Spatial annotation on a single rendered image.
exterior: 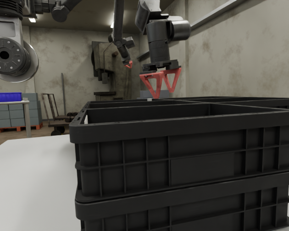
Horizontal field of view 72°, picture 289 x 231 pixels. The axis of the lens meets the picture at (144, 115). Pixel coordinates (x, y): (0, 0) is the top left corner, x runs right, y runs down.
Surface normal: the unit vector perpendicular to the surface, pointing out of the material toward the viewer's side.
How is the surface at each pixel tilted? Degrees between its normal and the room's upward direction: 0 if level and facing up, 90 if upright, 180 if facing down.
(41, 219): 0
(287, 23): 90
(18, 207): 0
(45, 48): 90
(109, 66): 90
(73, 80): 90
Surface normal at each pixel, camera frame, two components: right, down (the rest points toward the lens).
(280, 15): -0.94, 0.07
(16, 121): 0.34, 0.10
